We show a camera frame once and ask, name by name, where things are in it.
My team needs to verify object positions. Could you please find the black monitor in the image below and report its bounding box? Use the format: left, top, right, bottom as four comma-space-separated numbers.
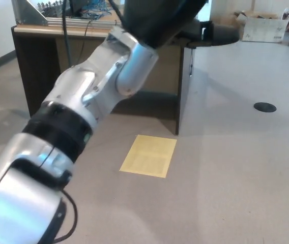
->
69, 0, 89, 16

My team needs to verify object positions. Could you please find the black round floor cover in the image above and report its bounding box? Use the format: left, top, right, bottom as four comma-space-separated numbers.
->
253, 102, 277, 112

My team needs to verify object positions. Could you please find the black robot elbow cable loop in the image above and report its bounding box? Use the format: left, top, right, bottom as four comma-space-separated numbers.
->
39, 189, 79, 244

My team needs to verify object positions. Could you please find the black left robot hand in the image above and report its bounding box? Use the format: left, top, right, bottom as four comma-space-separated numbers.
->
123, 0, 240, 49

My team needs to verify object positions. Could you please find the blue cable bundle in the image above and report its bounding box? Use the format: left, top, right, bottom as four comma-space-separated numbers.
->
79, 0, 113, 20

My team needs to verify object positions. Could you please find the row of black connectors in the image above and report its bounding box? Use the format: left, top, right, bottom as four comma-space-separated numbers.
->
36, 1, 70, 16

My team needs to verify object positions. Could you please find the yellow paper sheet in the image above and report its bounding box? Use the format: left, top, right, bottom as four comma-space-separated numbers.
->
119, 134, 178, 178

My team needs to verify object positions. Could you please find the open cardboard box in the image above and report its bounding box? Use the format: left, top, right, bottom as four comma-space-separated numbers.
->
235, 10, 289, 43

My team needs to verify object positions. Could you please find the long thin black desk cable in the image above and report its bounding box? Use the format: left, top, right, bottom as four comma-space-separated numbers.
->
69, 20, 93, 68

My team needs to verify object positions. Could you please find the dark wooden desk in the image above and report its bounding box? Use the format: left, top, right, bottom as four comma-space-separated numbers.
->
11, 22, 195, 135

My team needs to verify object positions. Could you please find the aluminium profile frame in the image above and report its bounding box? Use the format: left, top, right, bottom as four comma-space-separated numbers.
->
11, 0, 122, 28

